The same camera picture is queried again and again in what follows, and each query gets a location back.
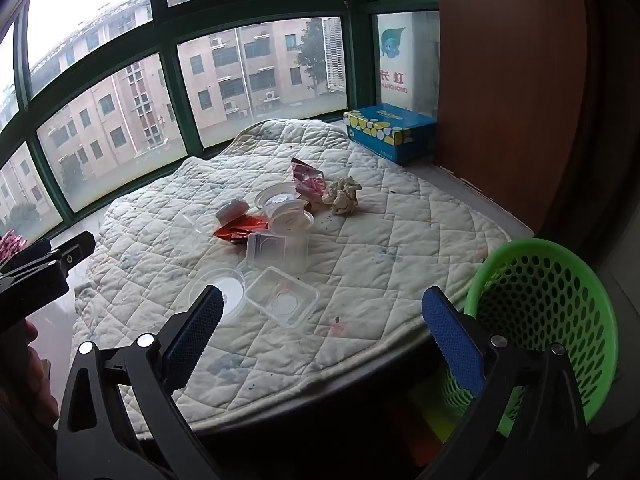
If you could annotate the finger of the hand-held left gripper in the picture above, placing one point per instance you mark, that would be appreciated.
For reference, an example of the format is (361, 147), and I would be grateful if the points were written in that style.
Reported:
(35, 290)
(75, 246)

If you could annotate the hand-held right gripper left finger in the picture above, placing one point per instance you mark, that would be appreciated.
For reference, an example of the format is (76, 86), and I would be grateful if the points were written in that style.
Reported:
(197, 330)

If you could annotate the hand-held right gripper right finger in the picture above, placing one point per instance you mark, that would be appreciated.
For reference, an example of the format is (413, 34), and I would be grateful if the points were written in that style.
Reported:
(452, 335)

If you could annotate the round lid with white centre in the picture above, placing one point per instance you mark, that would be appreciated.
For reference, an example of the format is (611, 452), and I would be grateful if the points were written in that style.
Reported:
(217, 287)

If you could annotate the clear shallow plastic tray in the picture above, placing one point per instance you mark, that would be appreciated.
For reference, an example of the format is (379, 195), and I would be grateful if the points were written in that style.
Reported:
(282, 297)

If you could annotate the green perforated plastic basket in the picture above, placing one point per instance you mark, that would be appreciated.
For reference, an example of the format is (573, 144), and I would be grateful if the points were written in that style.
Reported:
(540, 285)

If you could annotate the red snack wrapper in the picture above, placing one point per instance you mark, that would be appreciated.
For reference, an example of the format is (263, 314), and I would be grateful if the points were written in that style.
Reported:
(240, 230)

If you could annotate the clear rectangular plastic container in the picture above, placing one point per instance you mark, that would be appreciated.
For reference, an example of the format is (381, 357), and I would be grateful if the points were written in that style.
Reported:
(277, 252)

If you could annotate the small white sachet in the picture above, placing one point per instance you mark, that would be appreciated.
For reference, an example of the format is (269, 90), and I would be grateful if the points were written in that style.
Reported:
(232, 210)

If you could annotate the clear labelled jelly cup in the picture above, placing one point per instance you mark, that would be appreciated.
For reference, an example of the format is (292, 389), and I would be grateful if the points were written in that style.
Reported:
(291, 220)

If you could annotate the white round plastic lid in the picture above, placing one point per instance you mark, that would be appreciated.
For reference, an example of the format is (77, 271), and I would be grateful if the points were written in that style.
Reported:
(275, 195)

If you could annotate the paper ball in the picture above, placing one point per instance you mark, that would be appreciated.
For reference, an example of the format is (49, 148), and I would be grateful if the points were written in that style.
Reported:
(342, 195)

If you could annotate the pink snack wrapper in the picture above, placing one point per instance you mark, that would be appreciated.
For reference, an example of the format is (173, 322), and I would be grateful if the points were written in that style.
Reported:
(307, 180)

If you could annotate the person's left hand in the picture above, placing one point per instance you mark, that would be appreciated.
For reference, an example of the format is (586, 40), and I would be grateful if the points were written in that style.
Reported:
(39, 375)

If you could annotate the pink striped cloth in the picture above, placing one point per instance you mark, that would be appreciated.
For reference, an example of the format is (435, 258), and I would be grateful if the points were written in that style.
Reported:
(10, 246)

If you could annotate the white quilted mat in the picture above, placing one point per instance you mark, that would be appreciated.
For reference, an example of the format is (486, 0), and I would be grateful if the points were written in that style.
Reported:
(375, 260)

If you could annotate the beige apartment building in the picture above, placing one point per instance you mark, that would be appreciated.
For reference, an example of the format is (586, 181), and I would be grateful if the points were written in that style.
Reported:
(125, 110)

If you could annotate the blue patterned tissue box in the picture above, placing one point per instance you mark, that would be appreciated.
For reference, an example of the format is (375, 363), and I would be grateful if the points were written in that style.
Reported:
(385, 130)

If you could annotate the brown wooden cabinet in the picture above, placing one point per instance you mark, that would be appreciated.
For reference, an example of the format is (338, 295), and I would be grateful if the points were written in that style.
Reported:
(500, 85)

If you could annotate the white air conditioner unit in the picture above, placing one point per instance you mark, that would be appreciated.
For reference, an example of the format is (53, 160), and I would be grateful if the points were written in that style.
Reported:
(400, 70)

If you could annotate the white louvered panel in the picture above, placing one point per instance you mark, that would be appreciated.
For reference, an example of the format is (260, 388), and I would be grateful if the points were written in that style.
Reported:
(334, 55)

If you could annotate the green tree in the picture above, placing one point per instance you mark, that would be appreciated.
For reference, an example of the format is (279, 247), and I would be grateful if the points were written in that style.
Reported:
(314, 45)

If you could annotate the green window frame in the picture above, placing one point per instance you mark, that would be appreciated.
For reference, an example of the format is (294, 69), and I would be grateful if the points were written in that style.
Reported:
(165, 30)

